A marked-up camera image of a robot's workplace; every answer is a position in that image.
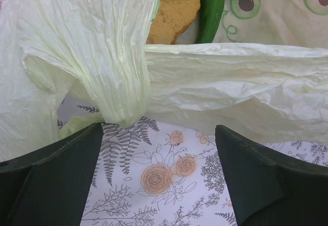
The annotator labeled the light green plastic bag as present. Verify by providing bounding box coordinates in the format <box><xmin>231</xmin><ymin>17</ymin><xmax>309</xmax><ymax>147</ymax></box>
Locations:
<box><xmin>1</xmin><ymin>0</ymin><xmax>327</xmax><ymax>161</ymax></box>

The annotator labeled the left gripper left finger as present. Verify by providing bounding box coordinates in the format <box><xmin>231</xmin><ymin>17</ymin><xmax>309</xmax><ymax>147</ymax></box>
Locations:
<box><xmin>1</xmin><ymin>124</ymin><xmax>103</xmax><ymax>225</ymax></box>

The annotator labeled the bread slice front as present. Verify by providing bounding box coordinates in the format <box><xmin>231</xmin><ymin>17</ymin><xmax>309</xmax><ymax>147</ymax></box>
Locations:
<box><xmin>147</xmin><ymin>0</ymin><xmax>200</xmax><ymax>45</ymax></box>

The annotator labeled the green toy cucumber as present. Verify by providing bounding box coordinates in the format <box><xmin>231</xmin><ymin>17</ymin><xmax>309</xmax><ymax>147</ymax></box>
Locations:
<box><xmin>195</xmin><ymin>0</ymin><xmax>225</xmax><ymax>44</ymax></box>

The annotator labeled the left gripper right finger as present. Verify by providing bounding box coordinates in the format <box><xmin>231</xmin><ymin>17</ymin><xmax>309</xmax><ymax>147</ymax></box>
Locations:
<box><xmin>215</xmin><ymin>125</ymin><xmax>327</xmax><ymax>225</ymax></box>

